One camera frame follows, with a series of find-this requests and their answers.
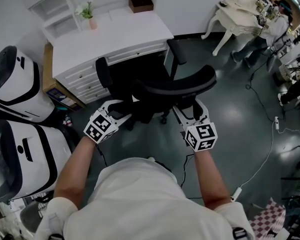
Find black office chair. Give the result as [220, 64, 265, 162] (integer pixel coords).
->
[94, 38, 218, 131]

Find black metal frame stand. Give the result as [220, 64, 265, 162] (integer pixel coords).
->
[281, 146, 300, 200]

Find person's right forearm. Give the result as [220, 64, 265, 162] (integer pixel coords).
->
[193, 150, 232, 211]

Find large white black robot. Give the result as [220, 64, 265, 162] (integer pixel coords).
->
[0, 119, 73, 202]
[0, 45, 56, 124]

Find red spray bottle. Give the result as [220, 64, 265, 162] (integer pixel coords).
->
[63, 114, 74, 128]

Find pink checkered cloth table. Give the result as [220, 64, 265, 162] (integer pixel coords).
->
[248, 197, 287, 240]

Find white carved vanity table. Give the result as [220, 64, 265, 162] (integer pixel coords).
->
[201, 0, 269, 57]

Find brown open box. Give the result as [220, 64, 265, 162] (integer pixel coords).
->
[128, 0, 155, 15]

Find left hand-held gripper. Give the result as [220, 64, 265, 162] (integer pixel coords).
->
[83, 99, 133, 144]

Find white shelf unit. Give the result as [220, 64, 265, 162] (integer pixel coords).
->
[22, 0, 84, 39]

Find white desk with drawers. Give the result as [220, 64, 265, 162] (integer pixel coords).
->
[43, 10, 175, 105]

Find black floor cable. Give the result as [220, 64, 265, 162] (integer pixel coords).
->
[245, 66, 279, 120]

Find person's white shirt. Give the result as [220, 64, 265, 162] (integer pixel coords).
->
[36, 157, 256, 240]

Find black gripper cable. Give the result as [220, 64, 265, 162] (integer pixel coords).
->
[94, 143, 109, 168]
[180, 131, 195, 188]

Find brown cardboard box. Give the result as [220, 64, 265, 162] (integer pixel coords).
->
[42, 42, 87, 112]

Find person's left forearm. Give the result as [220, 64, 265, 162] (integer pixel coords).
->
[53, 135, 97, 211]

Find white power cable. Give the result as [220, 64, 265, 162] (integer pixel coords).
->
[239, 127, 278, 189]

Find plant in pink vase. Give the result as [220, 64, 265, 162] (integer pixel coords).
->
[74, 0, 99, 31]

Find person's black trousers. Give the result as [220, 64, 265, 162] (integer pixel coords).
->
[153, 160, 174, 174]

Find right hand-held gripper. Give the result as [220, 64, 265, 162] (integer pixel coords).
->
[172, 98, 219, 153]

